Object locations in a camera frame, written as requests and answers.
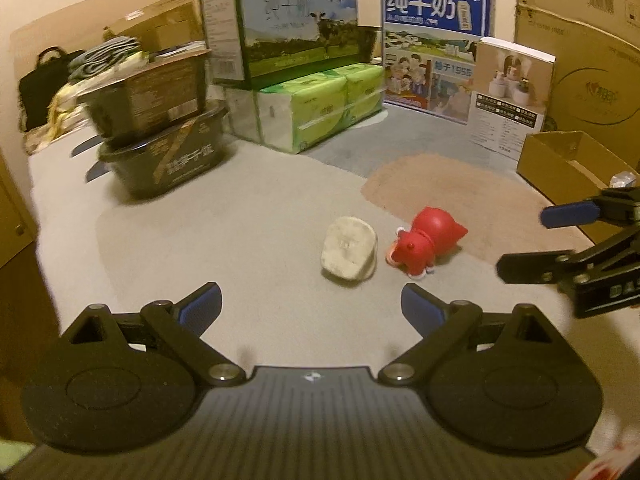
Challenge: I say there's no open shallow cardboard box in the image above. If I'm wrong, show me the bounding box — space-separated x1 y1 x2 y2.
515 130 640 245

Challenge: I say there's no wooden headboard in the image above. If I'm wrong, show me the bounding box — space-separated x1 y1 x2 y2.
8 0 202 61

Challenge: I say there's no white humidifier box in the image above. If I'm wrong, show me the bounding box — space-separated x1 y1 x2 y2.
468 37 555 160

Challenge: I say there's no upper black food tray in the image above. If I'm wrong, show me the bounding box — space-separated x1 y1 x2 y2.
78 49 208 148

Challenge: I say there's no green tissue pack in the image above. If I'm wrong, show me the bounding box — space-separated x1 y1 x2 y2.
224 63 384 154

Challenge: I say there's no lower black food tray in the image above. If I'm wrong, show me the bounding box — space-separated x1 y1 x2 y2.
98 100 229 200

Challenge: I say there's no red cat figurine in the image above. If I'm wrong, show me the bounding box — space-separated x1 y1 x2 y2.
385 207 468 280

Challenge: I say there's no white plug adapter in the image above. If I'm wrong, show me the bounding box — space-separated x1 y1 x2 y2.
320 216 378 282

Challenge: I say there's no black food tray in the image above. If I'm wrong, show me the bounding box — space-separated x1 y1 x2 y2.
78 49 208 148
98 100 229 200

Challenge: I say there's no green pasture milk box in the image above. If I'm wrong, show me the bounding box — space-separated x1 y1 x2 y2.
198 0 360 90

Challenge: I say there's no large brown cardboard box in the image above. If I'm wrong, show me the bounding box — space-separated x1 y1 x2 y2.
514 0 640 169

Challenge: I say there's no small brown cardboard box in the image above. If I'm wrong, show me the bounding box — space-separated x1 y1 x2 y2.
102 0 204 52

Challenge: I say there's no blue milk carton box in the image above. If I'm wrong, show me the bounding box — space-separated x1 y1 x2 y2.
381 0 496 125

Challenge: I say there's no black bag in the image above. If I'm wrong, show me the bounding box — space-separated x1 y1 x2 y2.
18 47 84 132

